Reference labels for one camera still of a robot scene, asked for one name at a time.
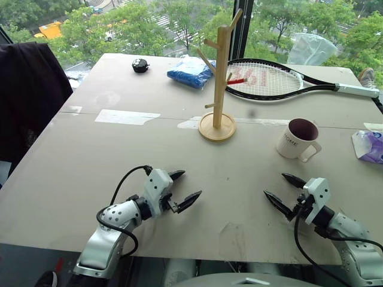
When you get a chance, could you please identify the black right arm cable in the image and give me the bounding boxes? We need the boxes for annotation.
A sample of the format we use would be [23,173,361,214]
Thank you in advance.
[293,205,383,272]

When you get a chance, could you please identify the clear plastic bag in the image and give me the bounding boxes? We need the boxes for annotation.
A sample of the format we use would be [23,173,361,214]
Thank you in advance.
[287,32,339,67]

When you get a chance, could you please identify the wooden mug tree stand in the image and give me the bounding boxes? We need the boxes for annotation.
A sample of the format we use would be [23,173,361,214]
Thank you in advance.
[196,8,238,143]

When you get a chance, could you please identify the grey rounded robot body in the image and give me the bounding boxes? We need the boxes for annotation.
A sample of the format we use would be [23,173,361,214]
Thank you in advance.
[163,257,303,287]

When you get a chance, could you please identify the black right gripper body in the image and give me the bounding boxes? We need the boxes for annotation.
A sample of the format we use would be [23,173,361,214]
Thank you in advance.
[287,193,312,224]

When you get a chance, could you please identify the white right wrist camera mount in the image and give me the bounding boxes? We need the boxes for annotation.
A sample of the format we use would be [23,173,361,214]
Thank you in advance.
[301,177,332,224]

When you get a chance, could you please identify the black round gadget white dots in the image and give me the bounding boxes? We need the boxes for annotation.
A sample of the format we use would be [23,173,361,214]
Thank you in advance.
[132,58,151,74]

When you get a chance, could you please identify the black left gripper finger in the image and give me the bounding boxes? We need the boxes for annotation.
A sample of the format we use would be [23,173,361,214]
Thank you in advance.
[174,190,203,214]
[167,170,187,182]

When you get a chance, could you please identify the grey sneaker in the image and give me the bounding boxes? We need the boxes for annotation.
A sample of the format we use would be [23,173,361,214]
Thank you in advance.
[358,67,378,90]

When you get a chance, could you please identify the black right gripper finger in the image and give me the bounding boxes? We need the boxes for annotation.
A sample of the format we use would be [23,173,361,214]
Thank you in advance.
[263,190,297,222]
[281,172,308,190]

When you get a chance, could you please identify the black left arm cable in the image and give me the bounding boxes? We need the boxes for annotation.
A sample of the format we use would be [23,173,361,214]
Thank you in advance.
[96,165,154,258]

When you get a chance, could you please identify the black window frame post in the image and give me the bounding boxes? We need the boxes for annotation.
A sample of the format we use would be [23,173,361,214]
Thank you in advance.
[231,0,256,62]

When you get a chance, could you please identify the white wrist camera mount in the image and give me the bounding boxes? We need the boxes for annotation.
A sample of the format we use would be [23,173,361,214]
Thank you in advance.
[142,168,174,216]
[301,177,332,224]

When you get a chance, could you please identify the white paper sheet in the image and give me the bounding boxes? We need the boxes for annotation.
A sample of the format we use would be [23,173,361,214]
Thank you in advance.
[363,121,383,133]

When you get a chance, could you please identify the dark cloth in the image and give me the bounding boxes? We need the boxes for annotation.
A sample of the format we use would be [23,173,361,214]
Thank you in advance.
[0,41,74,183]

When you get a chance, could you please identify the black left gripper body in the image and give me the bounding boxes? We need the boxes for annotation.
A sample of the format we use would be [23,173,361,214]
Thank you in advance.
[159,193,180,214]

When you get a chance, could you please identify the purple and white tissue pack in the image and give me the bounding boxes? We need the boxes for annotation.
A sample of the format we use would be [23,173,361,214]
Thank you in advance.
[351,129,383,165]

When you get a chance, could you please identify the blue plastic bag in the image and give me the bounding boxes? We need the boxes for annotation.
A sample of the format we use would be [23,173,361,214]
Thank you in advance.
[166,57,217,91]

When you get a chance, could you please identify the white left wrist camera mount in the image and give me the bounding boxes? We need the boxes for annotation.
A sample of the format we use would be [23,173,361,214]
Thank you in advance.
[142,168,174,216]

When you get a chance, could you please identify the white mug with dark inside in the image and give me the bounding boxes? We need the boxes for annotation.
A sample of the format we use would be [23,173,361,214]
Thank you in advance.
[275,118,323,163]

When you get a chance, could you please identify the yellow vehicle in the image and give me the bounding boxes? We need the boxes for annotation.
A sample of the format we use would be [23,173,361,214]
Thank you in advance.
[34,20,64,40]

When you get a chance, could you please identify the black and white tennis racket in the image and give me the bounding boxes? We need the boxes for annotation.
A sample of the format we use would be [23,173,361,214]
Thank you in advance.
[223,57,381,102]

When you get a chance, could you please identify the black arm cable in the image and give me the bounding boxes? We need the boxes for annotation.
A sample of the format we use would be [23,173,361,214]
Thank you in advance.
[96,165,154,258]
[293,205,383,272]

